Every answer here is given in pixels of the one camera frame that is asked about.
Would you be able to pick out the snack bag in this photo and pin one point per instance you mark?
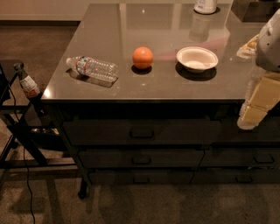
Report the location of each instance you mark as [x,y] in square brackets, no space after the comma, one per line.
[248,50]

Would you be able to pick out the glass soda bottle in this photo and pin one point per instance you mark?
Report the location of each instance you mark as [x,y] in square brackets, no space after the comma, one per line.
[36,115]

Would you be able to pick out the white container at back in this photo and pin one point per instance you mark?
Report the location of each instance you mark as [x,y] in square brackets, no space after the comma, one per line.
[205,6]

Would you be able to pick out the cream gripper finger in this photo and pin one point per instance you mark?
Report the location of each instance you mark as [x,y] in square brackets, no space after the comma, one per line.
[263,96]

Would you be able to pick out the dark tray at back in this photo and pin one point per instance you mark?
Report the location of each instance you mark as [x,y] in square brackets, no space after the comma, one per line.
[255,10]

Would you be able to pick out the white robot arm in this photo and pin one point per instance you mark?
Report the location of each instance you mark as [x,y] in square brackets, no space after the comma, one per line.
[267,49]

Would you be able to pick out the black side stand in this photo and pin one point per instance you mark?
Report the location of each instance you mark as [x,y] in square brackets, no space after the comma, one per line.
[30,137]

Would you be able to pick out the orange fruit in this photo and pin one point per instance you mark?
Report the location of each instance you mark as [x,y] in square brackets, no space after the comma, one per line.
[142,58]

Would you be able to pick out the clear plastic water bottle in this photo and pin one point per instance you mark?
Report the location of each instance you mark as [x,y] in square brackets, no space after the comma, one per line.
[94,68]

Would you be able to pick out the white bowl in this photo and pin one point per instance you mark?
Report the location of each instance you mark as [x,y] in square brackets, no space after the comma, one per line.
[197,59]

